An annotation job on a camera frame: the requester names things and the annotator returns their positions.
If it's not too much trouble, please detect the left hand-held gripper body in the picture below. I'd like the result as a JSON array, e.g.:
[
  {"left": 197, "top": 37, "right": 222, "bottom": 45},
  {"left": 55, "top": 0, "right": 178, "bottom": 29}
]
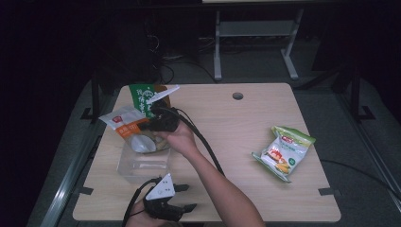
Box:
[{"left": 143, "top": 172, "right": 187, "bottom": 222}]

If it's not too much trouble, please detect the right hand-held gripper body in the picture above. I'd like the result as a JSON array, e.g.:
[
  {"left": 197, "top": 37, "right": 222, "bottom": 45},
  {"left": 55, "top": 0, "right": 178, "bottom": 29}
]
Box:
[{"left": 145, "top": 84, "right": 182, "bottom": 132}]

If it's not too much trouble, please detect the white and orange snack packet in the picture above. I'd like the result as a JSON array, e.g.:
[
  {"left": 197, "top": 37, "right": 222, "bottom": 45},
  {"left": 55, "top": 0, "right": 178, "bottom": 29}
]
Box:
[{"left": 98, "top": 104, "right": 158, "bottom": 154}]

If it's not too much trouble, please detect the beige snack packet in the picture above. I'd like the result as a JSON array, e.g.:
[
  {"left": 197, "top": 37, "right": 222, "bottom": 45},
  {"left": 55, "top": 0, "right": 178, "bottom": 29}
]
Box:
[{"left": 154, "top": 136, "right": 171, "bottom": 153}]

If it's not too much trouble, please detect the clear plastic container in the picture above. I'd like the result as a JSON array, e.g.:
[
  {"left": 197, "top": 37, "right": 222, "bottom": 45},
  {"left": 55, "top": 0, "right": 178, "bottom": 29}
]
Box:
[{"left": 116, "top": 138, "right": 173, "bottom": 185}]

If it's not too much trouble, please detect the green braised spice packet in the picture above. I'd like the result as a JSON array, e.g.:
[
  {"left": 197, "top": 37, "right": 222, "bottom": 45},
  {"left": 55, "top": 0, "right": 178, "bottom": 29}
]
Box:
[{"left": 128, "top": 83, "right": 173, "bottom": 119}]

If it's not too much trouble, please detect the person's right hand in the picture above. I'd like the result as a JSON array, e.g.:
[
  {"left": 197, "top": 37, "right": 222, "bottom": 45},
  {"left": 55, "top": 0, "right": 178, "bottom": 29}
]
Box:
[{"left": 153, "top": 121, "right": 201, "bottom": 159}]

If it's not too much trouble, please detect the person's left hand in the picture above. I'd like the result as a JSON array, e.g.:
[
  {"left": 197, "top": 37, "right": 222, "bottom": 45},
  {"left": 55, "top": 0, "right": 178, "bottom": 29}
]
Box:
[{"left": 125, "top": 200, "right": 183, "bottom": 227}]

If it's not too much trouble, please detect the black metal stand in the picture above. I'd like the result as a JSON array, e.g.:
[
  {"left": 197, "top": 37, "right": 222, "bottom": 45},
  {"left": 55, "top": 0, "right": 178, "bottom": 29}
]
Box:
[
  {"left": 79, "top": 70, "right": 103, "bottom": 124},
  {"left": 349, "top": 65, "right": 376, "bottom": 122}
]

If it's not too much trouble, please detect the green and white snack packet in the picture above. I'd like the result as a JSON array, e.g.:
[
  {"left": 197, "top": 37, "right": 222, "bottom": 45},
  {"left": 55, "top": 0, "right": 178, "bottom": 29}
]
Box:
[{"left": 251, "top": 125, "right": 317, "bottom": 183}]

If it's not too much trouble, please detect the white metal stand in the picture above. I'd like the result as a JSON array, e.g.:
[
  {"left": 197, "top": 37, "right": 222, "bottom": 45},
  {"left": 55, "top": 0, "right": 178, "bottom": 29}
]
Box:
[{"left": 212, "top": 8, "right": 305, "bottom": 82}]

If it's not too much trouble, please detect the left hand-held gripper black cable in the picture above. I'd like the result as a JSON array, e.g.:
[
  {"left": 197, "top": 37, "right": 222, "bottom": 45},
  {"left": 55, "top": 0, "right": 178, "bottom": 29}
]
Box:
[{"left": 121, "top": 177, "right": 164, "bottom": 227}]

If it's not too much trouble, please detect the hand-held gripper black cable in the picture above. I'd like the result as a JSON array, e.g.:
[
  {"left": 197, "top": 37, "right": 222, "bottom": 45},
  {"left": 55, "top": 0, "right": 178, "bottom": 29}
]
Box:
[
  {"left": 121, "top": 177, "right": 164, "bottom": 227},
  {"left": 150, "top": 105, "right": 225, "bottom": 177}
]

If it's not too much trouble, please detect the right hand-held gripper black cable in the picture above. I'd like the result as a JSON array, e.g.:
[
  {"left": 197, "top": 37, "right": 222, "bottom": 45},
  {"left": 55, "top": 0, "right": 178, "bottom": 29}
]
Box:
[{"left": 150, "top": 105, "right": 225, "bottom": 177}]

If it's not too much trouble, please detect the black floor cable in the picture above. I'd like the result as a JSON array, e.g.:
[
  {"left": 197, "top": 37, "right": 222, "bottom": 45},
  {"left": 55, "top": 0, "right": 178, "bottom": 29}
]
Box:
[
  {"left": 320, "top": 159, "right": 401, "bottom": 201},
  {"left": 159, "top": 58, "right": 218, "bottom": 84}
]

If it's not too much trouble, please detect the metal floor rail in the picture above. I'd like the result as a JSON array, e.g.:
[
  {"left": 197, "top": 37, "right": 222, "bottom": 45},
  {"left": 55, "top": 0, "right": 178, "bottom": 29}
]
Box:
[
  {"left": 39, "top": 94, "right": 121, "bottom": 227},
  {"left": 339, "top": 91, "right": 401, "bottom": 202}
]

